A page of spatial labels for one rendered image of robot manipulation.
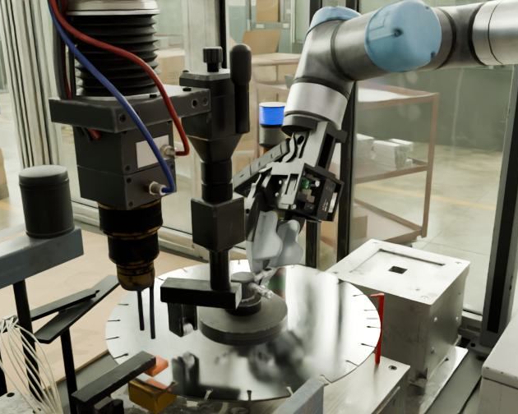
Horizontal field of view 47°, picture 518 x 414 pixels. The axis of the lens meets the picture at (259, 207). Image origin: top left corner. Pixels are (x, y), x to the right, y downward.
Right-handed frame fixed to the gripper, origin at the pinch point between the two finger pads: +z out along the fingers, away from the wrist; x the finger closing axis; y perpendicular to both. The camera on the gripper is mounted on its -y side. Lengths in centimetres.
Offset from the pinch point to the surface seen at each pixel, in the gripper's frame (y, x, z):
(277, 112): -13.5, 5.6, -25.5
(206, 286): 6.0, -10.9, 3.1
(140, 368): 7.3, -16.5, 12.5
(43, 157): -109, 3, -18
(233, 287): 8.1, -9.0, 2.5
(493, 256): 7.0, 39.8, -13.9
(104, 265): -68, 11, 6
